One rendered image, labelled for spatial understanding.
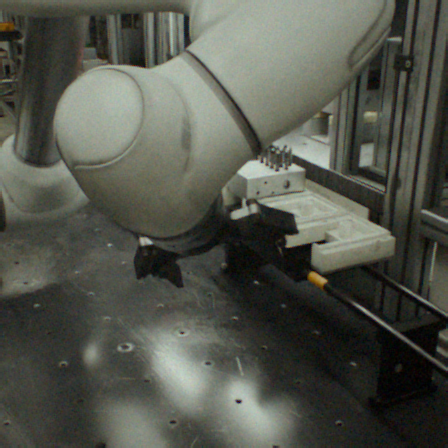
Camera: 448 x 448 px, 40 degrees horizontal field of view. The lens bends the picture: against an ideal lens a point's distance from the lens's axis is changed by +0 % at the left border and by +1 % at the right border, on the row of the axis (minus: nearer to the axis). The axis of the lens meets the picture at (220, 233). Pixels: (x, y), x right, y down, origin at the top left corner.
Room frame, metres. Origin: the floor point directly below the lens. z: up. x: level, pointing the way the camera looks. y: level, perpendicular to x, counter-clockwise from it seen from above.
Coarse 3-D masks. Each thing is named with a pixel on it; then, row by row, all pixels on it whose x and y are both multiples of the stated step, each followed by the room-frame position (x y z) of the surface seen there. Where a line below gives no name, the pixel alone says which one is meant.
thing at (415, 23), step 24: (168, 24) 1.96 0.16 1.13; (408, 24) 1.05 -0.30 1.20; (168, 48) 1.97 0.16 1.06; (408, 48) 1.04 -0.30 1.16; (408, 72) 1.04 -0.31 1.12; (408, 96) 1.03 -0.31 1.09; (408, 120) 1.02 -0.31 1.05; (408, 144) 1.02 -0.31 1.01; (336, 192) 1.18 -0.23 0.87; (384, 216) 1.05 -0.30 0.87; (384, 264) 1.04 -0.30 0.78; (360, 288) 1.33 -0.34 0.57; (384, 288) 1.04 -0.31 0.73; (384, 312) 1.03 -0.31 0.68
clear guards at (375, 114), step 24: (408, 0) 1.05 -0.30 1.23; (384, 48) 1.09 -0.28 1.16; (384, 72) 1.09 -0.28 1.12; (360, 96) 1.14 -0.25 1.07; (384, 96) 1.08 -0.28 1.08; (360, 120) 1.13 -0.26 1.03; (384, 120) 1.07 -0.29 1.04; (360, 144) 1.13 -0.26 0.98; (384, 144) 1.07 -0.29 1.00; (360, 168) 1.12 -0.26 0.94; (384, 168) 1.06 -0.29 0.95; (384, 192) 1.06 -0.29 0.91
